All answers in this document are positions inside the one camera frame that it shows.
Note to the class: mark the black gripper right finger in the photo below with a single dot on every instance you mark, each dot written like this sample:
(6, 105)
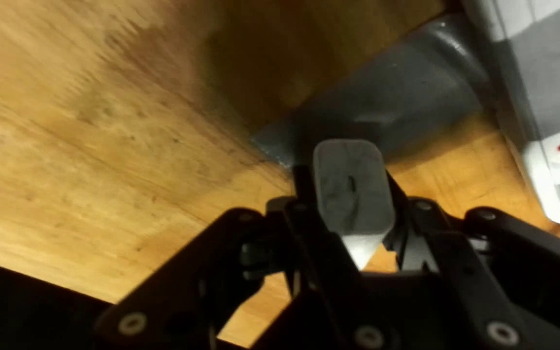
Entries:
(506, 259)

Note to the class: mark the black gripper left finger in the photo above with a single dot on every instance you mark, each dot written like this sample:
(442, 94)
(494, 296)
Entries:
(228, 272)

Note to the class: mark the white charger head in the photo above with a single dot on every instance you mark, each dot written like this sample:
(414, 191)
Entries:
(350, 187)

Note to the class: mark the grey duct tape strip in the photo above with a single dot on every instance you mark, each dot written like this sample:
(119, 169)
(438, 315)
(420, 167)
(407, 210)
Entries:
(383, 97)

